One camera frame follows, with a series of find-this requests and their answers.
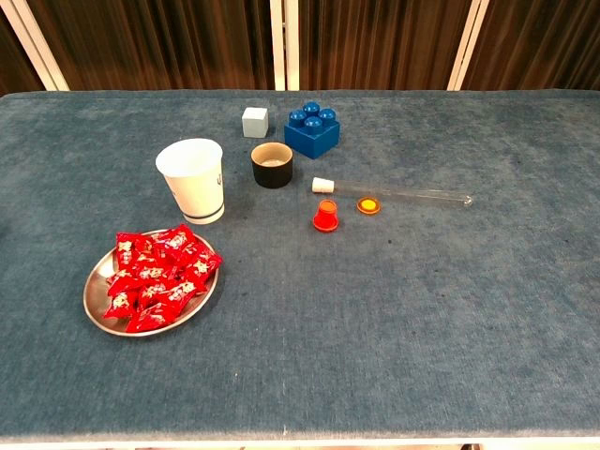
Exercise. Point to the small red plastic cup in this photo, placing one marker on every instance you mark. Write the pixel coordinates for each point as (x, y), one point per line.
(325, 220)

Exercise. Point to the white paper cup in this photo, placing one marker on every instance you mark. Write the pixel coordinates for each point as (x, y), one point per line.
(199, 192)

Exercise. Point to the silver metal plate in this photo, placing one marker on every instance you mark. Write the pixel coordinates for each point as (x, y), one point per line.
(95, 288)

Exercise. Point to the white tube stopper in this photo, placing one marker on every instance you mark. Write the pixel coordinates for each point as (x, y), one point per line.
(322, 184)

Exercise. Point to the black cylinder container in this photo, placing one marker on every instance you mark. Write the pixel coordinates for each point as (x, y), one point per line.
(272, 175)

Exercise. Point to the orange round disc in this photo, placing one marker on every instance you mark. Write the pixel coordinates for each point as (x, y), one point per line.
(368, 205)

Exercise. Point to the glass test tube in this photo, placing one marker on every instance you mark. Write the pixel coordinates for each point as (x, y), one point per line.
(375, 190)

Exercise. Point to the blue building block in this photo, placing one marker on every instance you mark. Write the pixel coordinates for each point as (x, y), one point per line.
(311, 140)

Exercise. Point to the blue felt table cover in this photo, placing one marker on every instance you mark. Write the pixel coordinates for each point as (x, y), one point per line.
(375, 304)

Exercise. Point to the pale blue cube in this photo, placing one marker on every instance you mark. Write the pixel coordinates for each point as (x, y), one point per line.
(255, 123)

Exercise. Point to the dark brown curtain panel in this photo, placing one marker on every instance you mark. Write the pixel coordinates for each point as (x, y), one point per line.
(384, 42)
(11, 65)
(164, 42)
(539, 42)

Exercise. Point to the white partition post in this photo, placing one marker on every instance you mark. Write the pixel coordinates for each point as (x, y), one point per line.
(463, 47)
(40, 56)
(277, 47)

